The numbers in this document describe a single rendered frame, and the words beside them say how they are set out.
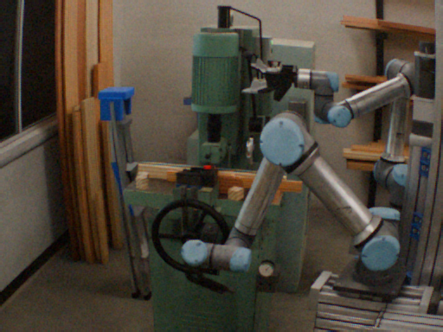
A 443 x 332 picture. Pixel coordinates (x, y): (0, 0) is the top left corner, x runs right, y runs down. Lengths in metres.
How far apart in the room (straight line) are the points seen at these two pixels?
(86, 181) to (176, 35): 1.58
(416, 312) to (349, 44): 3.00
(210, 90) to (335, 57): 2.38
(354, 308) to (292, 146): 0.62
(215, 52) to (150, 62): 2.57
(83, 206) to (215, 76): 1.65
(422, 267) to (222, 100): 0.99
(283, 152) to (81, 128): 2.15
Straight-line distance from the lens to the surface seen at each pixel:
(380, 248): 1.62
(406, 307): 1.84
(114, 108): 3.03
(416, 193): 1.95
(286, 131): 1.53
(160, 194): 2.30
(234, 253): 1.72
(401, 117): 2.30
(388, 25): 3.98
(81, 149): 3.56
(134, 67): 4.81
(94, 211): 3.68
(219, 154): 2.31
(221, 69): 2.23
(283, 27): 4.52
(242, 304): 2.41
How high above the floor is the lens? 1.65
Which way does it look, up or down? 16 degrees down
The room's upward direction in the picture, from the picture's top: 1 degrees clockwise
